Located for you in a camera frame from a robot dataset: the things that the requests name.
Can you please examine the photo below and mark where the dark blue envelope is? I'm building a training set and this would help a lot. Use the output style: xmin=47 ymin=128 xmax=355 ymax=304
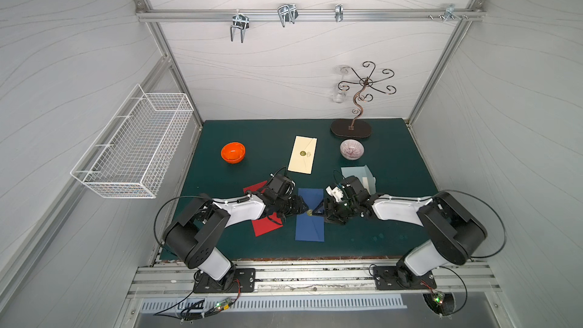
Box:
xmin=295 ymin=188 xmax=324 ymax=242

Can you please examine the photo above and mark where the light blue envelope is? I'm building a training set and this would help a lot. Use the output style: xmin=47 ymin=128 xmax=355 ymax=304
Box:
xmin=341 ymin=166 xmax=377 ymax=194

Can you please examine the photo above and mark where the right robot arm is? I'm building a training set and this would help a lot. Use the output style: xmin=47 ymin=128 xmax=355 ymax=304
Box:
xmin=311 ymin=176 xmax=487 ymax=286

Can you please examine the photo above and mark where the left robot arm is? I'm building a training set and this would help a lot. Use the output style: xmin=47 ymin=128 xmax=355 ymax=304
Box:
xmin=162 ymin=174 xmax=308 ymax=287

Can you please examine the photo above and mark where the cream envelope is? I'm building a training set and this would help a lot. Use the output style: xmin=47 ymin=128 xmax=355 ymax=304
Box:
xmin=287 ymin=136 xmax=317 ymax=175

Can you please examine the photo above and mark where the striped ceramic bowl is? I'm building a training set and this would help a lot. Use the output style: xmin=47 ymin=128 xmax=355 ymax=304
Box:
xmin=339 ymin=139 xmax=364 ymax=160

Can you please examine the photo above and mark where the orange plastic bowl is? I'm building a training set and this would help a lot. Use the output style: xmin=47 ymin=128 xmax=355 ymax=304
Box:
xmin=220 ymin=142 xmax=246 ymax=164

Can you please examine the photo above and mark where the dark jewelry stand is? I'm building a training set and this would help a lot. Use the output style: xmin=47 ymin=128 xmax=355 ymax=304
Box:
xmin=330 ymin=61 xmax=397 ymax=139

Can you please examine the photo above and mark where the metal hook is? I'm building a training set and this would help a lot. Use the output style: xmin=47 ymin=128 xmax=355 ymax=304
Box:
xmin=277 ymin=3 xmax=298 ymax=27
xmin=335 ymin=4 xmax=344 ymax=23
xmin=428 ymin=4 xmax=469 ymax=23
xmin=230 ymin=13 xmax=250 ymax=43

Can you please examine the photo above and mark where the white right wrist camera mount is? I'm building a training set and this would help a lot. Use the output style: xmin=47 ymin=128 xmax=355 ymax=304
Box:
xmin=326 ymin=185 xmax=346 ymax=203

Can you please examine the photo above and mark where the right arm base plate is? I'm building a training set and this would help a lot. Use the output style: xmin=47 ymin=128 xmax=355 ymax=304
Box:
xmin=369 ymin=264 xmax=437 ymax=291

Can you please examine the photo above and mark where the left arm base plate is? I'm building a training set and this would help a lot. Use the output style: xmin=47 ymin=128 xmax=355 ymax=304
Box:
xmin=193 ymin=267 xmax=256 ymax=294

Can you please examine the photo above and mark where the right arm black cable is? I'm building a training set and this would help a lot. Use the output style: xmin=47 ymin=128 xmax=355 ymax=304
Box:
xmin=439 ymin=189 xmax=507 ymax=260

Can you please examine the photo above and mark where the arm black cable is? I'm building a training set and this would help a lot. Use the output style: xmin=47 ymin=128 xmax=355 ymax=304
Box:
xmin=152 ymin=194 xmax=215 ymax=247
xmin=439 ymin=189 xmax=507 ymax=260

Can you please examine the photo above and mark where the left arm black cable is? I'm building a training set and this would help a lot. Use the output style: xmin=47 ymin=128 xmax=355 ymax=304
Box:
xmin=152 ymin=194 xmax=215 ymax=247

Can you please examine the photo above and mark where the white wire basket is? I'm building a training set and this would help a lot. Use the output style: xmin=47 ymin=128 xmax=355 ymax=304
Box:
xmin=70 ymin=84 xmax=194 ymax=199

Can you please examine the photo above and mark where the aluminium crossbar rail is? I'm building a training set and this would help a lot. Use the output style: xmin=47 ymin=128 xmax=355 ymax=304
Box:
xmin=137 ymin=7 xmax=487 ymax=23

